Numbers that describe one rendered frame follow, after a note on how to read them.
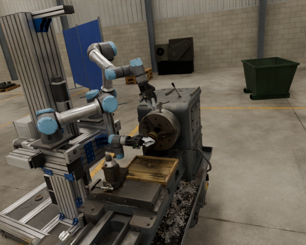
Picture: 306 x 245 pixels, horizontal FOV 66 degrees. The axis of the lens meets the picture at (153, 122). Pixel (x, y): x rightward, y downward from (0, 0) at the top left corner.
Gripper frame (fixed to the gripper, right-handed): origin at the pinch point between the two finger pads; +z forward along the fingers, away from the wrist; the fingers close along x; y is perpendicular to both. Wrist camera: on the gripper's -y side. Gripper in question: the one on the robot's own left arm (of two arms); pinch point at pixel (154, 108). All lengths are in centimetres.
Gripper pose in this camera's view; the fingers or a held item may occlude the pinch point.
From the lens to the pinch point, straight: 162.5
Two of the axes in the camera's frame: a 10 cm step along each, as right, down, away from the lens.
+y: -3.6, 3.7, -8.6
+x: 8.7, -2.1, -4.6
